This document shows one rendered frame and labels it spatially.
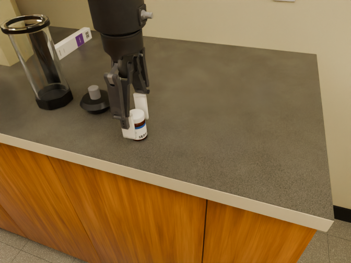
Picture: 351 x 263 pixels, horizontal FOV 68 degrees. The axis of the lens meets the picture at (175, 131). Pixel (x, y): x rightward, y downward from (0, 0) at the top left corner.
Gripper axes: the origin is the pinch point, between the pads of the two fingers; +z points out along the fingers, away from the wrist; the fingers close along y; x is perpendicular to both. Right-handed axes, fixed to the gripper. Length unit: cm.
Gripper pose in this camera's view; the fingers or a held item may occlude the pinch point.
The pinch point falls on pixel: (135, 117)
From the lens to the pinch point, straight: 60.7
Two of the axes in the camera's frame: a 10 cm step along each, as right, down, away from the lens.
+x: -9.5, -1.8, 2.4
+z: 0.3, 7.6, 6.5
